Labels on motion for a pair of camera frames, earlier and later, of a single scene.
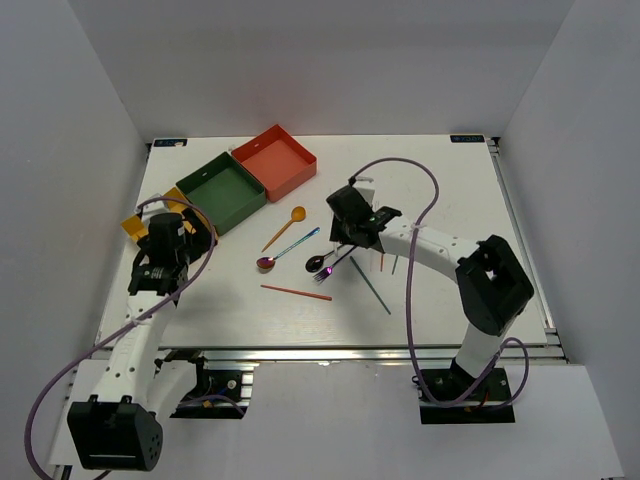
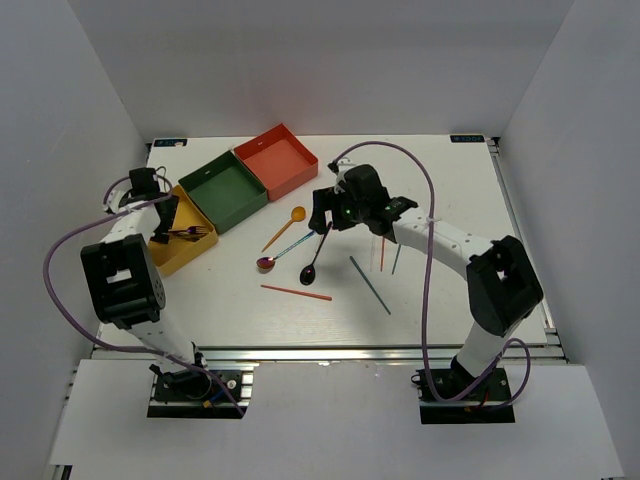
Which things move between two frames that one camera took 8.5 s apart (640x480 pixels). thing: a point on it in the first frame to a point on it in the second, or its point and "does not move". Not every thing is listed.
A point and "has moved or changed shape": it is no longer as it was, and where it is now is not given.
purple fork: [323, 274] has moved or changed shape
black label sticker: [170, 142] does not move
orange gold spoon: [298, 213] does not move
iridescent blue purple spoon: [267, 262] does not move
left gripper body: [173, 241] to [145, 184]
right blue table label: [466, 138] does not move
